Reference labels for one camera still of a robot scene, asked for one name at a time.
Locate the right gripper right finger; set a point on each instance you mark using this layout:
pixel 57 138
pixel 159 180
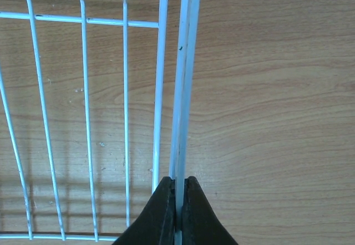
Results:
pixel 200 225

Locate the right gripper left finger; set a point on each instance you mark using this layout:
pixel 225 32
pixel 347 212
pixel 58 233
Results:
pixel 155 224

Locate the white wire dish rack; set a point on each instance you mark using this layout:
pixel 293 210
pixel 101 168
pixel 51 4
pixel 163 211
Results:
pixel 84 194

